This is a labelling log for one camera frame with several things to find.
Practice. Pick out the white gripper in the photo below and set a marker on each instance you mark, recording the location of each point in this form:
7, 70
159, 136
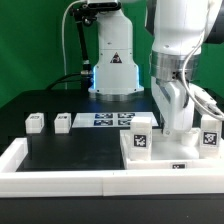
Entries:
176, 108

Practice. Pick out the white square tabletop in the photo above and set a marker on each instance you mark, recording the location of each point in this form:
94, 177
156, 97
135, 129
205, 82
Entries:
176, 151

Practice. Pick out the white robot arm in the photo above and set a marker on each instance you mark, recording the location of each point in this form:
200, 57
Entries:
179, 28

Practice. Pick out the white U-shaped fence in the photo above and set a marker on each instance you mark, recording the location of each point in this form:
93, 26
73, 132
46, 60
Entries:
101, 183

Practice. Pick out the white marker plate with tags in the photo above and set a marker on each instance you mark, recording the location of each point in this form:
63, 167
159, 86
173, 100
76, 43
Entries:
107, 119

